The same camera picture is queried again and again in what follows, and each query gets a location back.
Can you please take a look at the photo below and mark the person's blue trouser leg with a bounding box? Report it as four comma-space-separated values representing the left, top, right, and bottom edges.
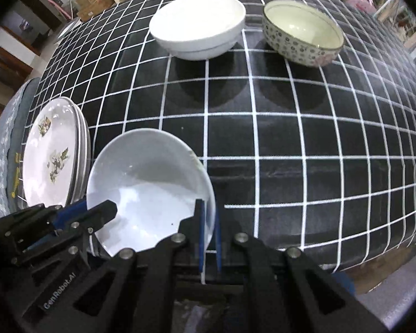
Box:
331, 271, 356, 294

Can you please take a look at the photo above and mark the white plate with bird print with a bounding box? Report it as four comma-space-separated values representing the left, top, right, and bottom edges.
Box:
22, 98, 80, 209

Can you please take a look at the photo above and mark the plain white bowl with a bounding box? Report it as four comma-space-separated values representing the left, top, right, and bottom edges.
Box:
149, 0, 247, 60

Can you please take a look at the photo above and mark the black white grid tablecloth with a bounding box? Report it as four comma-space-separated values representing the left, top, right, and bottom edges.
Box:
22, 0, 416, 278

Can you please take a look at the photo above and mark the white bowl with blue pattern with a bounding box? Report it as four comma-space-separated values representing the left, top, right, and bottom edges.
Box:
87, 128, 217, 255

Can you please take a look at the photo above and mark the pink bag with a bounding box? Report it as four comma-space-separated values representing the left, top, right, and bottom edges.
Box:
347, 0, 377, 15

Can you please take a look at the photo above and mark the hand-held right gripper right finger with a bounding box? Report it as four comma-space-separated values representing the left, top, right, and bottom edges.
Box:
213, 211, 392, 333

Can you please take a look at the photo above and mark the mop with long handle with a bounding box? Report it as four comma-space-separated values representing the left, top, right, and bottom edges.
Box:
48, 0, 73, 19

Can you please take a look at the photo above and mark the wooden clothes rack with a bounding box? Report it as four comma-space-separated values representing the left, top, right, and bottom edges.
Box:
378, 0, 416, 70

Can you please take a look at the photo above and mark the green patterned bowl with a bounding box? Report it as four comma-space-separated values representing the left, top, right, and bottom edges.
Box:
262, 0, 344, 67

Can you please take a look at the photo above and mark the white plate with pink petals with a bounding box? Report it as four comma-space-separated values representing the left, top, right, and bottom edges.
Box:
64, 97, 87, 205

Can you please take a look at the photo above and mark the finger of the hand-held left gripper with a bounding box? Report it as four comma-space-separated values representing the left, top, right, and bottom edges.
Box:
0, 199, 89, 262
17, 199, 118, 268

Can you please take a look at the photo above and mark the large cardboard box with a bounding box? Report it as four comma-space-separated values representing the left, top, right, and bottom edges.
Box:
75, 0, 116, 21

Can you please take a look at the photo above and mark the plain white plate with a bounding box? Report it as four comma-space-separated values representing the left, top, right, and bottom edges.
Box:
74, 106, 92, 198

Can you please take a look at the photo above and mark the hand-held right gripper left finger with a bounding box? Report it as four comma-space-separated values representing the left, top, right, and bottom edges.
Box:
21, 198, 209, 333

